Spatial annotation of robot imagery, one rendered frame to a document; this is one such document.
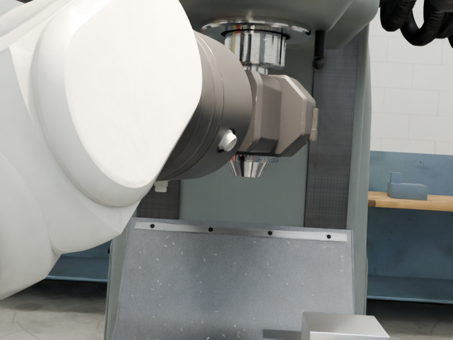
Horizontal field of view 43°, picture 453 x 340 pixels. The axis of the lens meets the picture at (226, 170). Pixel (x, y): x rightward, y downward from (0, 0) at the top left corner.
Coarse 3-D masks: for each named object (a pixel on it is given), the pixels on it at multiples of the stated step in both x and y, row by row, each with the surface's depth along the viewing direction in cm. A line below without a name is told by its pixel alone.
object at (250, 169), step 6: (228, 162) 45; (234, 162) 44; (240, 162) 44; (246, 162) 44; (252, 162) 44; (234, 168) 45; (240, 168) 44; (246, 168) 44; (252, 168) 44; (258, 168) 44; (264, 168) 45; (234, 174) 45; (240, 174) 45; (246, 174) 45; (252, 174) 45; (258, 174) 45
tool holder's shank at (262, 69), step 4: (244, 64) 44; (248, 64) 44; (252, 64) 44; (244, 68) 44; (248, 68) 44; (252, 68) 44; (256, 68) 44; (260, 68) 44; (264, 68) 45; (268, 68) 45; (272, 68) 45; (260, 72) 44; (264, 72) 45
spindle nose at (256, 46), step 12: (228, 36) 44; (240, 36) 43; (252, 36) 43; (264, 36) 43; (276, 36) 43; (228, 48) 44; (240, 48) 43; (252, 48) 43; (264, 48) 43; (276, 48) 43; (240, 60) 43; (252, 60) 43; (264, 60) 43; (276, 60) 44
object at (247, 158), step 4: (236, 156) 44; (240, 156) 43; (244, 156) 43; (248, 156) 43; (252, 156) 43; (256, 156) 43; (260, 156) 44; (232, 160) 44; (236, 160) 44; (240, 160) 43; (244, 160) 43; (248, 160) 43; (252, 160) 43; (256, 160) 43; (260, 160) 44; (264, 160) 44; (268, 160) 44; (272, 160) 44; (276, 160) 45
